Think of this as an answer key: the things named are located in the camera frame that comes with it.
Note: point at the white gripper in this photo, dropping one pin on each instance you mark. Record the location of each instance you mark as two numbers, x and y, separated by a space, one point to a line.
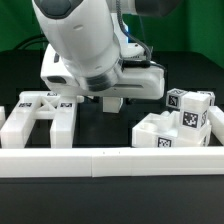
137 83

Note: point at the white chair seat part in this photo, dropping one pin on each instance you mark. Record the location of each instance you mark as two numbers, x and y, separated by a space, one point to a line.
165 130

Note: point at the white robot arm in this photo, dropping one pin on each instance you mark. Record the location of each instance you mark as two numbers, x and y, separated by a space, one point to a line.
91 54

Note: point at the tagged white cube nut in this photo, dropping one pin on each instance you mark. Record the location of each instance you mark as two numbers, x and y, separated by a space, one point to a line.
173 97

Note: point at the white right fence piece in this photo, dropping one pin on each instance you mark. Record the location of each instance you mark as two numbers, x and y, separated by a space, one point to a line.
216 117

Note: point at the white fence piece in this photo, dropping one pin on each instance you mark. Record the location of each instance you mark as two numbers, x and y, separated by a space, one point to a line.
2 116
216 117

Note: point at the white left fence piece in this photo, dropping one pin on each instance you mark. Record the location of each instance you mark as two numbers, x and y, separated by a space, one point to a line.
2 116

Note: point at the white front fence rail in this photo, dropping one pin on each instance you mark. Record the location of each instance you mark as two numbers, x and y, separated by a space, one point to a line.
105 162

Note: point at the white chair back frame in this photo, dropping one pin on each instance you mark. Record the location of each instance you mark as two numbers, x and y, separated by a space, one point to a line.
41 105

